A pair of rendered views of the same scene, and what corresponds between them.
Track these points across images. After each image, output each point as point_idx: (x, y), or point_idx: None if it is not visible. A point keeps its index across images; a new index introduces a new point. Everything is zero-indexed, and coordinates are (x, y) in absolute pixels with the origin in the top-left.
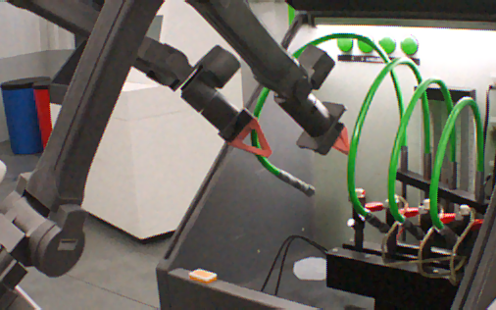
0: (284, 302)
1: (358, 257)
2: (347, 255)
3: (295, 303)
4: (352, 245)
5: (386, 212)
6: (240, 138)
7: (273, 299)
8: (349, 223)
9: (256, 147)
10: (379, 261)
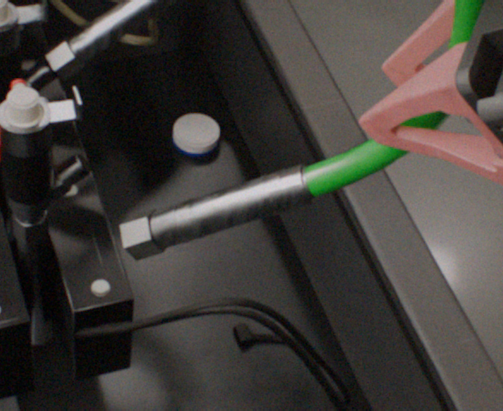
0: (383, 223)
1: (87, 207)
2: (100, 238)
3: (362, 204)
4: (20, 286)
5: (18, 47)
6: None
7: (399, 252)
8: (87, 167)
9: None
10: (64, 151)
